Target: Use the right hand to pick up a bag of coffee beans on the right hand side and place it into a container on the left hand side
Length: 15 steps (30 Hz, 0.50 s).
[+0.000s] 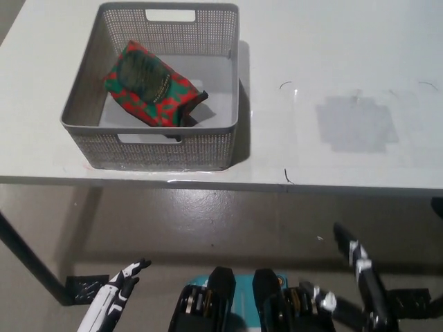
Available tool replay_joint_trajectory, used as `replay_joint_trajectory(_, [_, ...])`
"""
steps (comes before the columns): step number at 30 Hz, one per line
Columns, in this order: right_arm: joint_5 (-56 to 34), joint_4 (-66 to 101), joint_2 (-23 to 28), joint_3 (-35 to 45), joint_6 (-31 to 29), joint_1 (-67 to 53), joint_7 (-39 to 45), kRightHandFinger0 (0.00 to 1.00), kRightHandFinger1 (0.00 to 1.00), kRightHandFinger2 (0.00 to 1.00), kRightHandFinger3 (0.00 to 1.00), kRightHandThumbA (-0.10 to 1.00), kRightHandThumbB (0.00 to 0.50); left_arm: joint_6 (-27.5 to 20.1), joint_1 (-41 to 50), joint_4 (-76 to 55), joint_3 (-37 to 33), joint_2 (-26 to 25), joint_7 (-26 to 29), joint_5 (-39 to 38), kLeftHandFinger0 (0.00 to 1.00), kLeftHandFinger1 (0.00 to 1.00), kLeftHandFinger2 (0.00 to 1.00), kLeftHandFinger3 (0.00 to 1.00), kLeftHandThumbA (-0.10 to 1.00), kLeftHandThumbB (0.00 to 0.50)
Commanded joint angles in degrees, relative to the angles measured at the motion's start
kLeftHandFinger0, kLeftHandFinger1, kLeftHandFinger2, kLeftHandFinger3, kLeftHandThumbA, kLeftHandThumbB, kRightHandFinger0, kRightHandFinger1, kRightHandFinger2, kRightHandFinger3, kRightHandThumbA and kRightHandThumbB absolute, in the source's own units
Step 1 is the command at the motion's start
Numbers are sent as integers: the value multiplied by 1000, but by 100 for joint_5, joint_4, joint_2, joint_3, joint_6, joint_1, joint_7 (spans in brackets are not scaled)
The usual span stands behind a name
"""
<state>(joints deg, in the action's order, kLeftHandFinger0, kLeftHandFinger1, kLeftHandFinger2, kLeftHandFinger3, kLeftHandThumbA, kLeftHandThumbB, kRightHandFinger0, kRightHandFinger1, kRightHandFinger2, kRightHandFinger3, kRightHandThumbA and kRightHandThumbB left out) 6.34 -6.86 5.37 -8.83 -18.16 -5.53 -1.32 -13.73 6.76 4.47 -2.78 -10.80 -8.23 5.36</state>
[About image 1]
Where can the black slanted table leg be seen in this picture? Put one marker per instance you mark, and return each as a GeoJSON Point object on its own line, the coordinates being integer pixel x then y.
{"type": "Point", "coordinates": [31, 263]}

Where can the dark table leg stub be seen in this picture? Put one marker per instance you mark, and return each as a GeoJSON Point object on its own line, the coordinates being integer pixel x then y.
{"type": "Point", "coordinates": [437, 207]}

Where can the red green coffee bean bag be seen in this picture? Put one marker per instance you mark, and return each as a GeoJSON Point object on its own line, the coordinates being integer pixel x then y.
{"type": "Point", "coordinates": [145, 79]}

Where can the grey perforated plastic basket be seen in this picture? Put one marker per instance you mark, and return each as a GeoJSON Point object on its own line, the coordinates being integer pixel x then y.
{"type": "Point", "coordinates": [155, 152]}

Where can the black teal robot body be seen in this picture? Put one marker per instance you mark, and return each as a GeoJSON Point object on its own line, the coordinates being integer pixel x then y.
{"type": "Point", "coordinates": [218, 287]}

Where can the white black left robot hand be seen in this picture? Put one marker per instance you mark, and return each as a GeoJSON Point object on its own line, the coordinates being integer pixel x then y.
{"type": "Point", "coordinates": [107, 301]}

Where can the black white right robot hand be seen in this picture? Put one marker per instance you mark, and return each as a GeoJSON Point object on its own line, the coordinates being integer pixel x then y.
{"type": "Point", "coordinates": [367, 280]}

